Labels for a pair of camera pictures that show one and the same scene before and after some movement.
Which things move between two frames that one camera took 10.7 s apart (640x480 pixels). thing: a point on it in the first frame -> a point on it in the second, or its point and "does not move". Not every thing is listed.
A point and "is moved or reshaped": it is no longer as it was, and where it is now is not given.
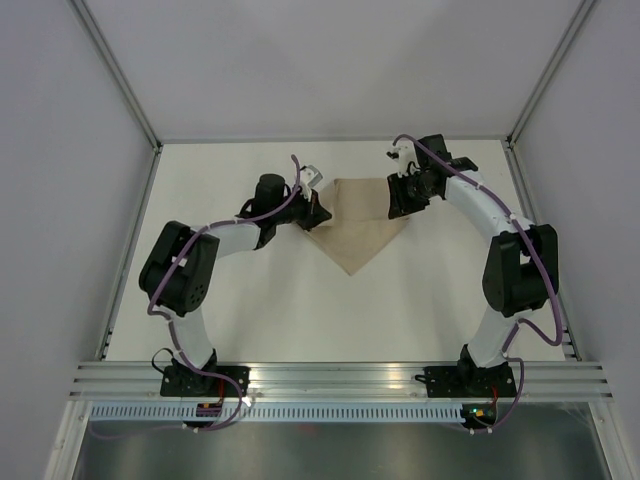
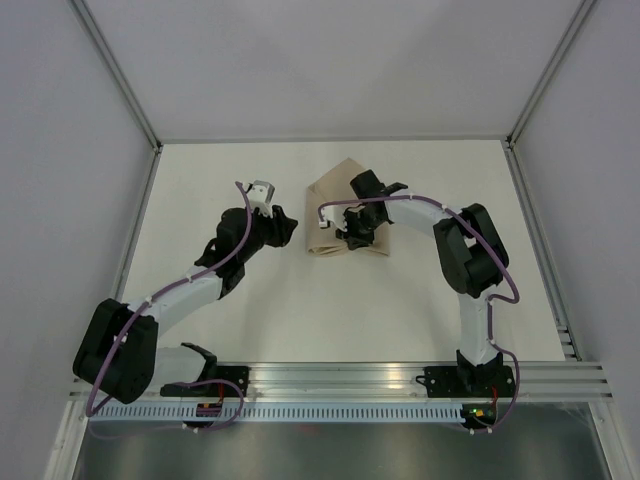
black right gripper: x=399 y=204 -> x=353 y=240
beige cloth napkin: x=359 y=223 is moved or reshaped
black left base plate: x=185 y=381 does not move
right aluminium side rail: x=527 y=205 does not move
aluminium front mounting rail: x=143 y=380 does not move
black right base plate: x=468 y=380 does not move
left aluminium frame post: x=118 y=73 does not move
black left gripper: x=314 y=214 -> x=281 y=226
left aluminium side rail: x=131 y=249 does not move
